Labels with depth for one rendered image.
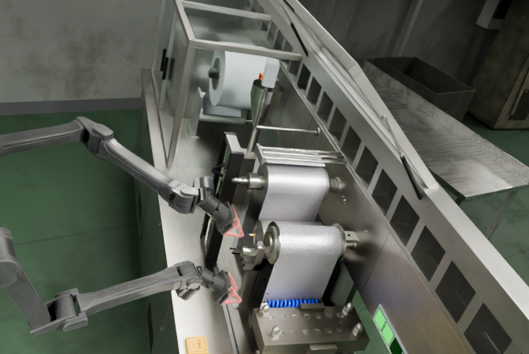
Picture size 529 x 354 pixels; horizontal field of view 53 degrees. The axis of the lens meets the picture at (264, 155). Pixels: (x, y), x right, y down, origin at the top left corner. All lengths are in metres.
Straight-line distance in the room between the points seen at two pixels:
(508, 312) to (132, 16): 4.03
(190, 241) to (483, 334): 1.27
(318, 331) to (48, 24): 3.47
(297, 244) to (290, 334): 0.31
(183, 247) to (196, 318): 0.38
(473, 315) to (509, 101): 5.97
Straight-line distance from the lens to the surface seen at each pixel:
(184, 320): 2.04
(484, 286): 1.49
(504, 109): 7.39
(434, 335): 1.66
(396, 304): 1.81
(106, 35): 4.83
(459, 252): 1.56
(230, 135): 2.06
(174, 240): 2.34
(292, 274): 1.94
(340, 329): 2.02
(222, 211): 1.72
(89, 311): 1.70
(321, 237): 1.90
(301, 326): 1.96
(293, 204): 2.04
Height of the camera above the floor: 2.42
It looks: 30 degrees down
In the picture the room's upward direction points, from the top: 16 degrees clockwise
